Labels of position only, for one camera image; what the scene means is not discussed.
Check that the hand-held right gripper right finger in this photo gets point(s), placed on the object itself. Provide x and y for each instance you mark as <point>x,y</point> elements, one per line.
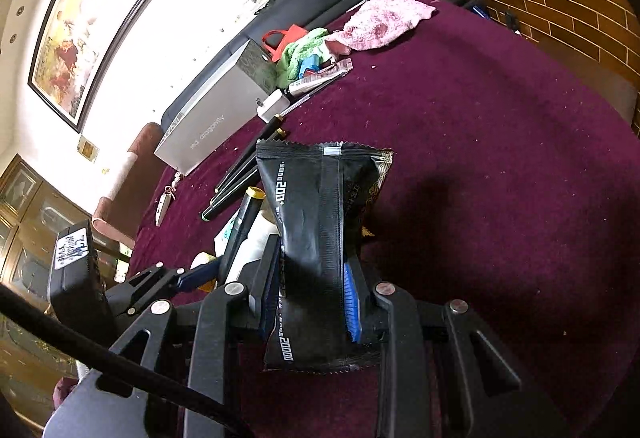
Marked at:
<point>352,303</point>

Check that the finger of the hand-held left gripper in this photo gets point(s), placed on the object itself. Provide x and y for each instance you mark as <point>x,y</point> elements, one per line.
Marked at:
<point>200,277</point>

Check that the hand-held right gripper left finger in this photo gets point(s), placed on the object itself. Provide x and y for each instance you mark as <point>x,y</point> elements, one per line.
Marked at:
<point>270,298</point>

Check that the black snack packet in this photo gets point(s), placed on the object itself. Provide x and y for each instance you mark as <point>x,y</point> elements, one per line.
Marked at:
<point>310,228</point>

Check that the green white tissue pack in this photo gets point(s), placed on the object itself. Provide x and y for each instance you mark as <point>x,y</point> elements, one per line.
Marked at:
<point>226,235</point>

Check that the white squeeze bottle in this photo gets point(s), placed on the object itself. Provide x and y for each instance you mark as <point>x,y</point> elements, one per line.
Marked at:
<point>250,243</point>

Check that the black marker pen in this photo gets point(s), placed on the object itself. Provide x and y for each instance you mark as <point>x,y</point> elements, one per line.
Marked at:
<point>240,228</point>

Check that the wooden glass cabinet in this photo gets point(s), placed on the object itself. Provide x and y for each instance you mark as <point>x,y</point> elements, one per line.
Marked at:
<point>30,228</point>

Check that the white key fob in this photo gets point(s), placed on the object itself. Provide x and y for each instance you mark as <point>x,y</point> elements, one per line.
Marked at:
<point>162,208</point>

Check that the black tube gold cap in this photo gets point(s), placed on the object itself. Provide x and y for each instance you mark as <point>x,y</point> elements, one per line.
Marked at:
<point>260,163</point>

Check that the black pens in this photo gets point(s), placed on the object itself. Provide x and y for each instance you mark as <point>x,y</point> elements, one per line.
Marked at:
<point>255,146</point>

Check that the grey shoe box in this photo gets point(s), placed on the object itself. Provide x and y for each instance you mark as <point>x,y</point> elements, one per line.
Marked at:
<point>210,118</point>

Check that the white charger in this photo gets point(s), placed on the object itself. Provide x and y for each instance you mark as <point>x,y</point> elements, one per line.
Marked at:
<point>274,104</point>

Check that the small blue item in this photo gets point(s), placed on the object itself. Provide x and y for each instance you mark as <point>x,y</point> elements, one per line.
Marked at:
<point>310,65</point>

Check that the red bag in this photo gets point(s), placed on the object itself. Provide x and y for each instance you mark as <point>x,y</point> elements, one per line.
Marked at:
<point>280,41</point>

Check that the green cloth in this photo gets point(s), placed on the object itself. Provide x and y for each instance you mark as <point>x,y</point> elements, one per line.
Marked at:
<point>300,48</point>

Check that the framed painting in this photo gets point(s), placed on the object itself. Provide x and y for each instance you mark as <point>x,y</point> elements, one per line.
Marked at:
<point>90,18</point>

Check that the pink towel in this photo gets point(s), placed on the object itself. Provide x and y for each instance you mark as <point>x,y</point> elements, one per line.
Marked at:
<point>380,21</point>

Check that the small gold wall plaque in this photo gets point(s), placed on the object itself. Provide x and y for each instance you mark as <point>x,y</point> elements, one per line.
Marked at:
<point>87,149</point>

